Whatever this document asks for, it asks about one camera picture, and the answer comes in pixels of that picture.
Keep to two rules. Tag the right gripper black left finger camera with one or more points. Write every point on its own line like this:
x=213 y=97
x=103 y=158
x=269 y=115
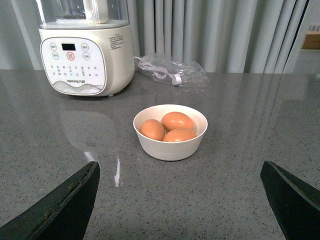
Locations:
x=63 y=214

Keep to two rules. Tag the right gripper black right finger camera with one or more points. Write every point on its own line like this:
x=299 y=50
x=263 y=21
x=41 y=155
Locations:
x=295 y=203

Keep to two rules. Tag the brown egg bowl left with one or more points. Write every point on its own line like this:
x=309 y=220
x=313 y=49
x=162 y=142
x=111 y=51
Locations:
x=152 y=129

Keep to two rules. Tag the brown egg bowl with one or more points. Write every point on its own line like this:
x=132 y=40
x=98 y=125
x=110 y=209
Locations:
x=152 y=129
x=179 y=135
x=174 y=120

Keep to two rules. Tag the brown egg bowl front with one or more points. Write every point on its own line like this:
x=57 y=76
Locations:
x=179 y=135

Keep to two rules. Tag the brown egg bowl back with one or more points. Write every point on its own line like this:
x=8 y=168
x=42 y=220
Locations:
x=174 y=120

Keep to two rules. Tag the wooden box background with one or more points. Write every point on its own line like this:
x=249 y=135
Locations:
x=311 y=41

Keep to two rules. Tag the white bowl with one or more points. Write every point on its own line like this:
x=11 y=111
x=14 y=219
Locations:
x=170 y=151

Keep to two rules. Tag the clear plastic bag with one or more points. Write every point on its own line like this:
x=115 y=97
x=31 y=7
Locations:
x=162 y=69

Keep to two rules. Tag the white Joyoung blender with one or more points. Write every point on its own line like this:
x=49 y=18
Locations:
x=86 y=46

